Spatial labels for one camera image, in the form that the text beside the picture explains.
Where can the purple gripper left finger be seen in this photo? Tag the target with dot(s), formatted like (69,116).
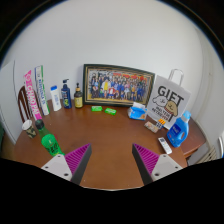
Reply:
(71,166)

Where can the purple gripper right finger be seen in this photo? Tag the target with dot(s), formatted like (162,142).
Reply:
(152,166)

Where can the white remote control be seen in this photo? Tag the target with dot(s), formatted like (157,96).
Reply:
(165,145)

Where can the green glass bottle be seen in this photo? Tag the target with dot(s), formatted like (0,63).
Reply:
(48,140)

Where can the small printed card box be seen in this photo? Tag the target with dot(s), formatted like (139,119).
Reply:
(151,127)

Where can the blue detergent bottle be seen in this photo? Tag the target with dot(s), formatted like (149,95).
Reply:
(180,129)

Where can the small orange snack pack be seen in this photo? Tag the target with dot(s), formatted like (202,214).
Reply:
(160,123)

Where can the blue tissue pack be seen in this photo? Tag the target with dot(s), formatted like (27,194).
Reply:
(137,111)

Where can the patterned paper cup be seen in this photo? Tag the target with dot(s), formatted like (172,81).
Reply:
(29,129)

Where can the left green soap bar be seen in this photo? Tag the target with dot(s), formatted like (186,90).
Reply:
(96,108)

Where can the white lotion bottle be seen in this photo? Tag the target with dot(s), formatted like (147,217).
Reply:
(55,98)

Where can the white gift paper bag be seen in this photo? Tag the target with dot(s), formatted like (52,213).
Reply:
(168,99)

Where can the amber pump bottle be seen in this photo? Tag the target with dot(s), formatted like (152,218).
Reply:
(78,97)

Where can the dark blue pump bottle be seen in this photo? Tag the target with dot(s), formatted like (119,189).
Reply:
(66,97)

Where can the wooden chair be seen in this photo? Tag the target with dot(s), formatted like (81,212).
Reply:
(23,104)

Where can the framed group photo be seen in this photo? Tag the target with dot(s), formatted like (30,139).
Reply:
(116,85)

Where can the pink tall box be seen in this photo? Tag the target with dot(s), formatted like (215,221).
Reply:
(31,96)

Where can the white green tall box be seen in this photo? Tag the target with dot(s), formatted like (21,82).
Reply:
(41,90)

